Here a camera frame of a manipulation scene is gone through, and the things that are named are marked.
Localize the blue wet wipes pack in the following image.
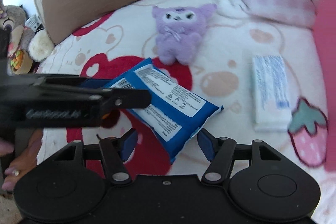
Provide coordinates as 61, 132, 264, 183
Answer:
104, 58, 223, 162

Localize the white toothpaste box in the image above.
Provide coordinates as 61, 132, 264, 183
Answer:
252, 55, 291, 132

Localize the pink cardboard box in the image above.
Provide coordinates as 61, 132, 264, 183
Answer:
313, 0, 336, 172

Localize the purple plush toy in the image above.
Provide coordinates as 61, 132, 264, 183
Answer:
152, 3, 217, 65

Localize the person left hand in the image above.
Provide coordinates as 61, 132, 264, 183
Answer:
2, 128, 43, 192

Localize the grey bunny plush toy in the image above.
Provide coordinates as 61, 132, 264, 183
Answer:
0, 4, 55, 76

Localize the orange makeup sponge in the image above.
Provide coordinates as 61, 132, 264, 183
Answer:
100, 109, 120, 128

